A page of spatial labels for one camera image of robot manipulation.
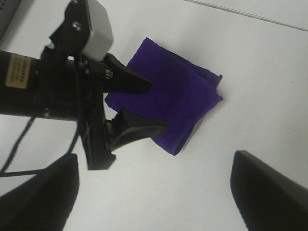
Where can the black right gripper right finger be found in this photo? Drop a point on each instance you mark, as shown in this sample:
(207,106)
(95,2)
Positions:
(266,199)

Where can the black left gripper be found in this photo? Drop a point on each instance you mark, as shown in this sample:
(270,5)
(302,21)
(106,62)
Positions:
(71,86)

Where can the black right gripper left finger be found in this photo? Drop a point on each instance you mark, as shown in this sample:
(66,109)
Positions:
(44,202)

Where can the purple towel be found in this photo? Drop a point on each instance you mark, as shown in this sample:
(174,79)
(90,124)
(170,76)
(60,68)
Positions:
(181,94)

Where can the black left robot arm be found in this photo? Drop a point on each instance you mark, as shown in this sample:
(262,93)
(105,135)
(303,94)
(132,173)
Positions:
(18,83)

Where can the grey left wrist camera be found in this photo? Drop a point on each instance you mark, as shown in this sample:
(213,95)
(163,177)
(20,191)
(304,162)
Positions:
(101,36)

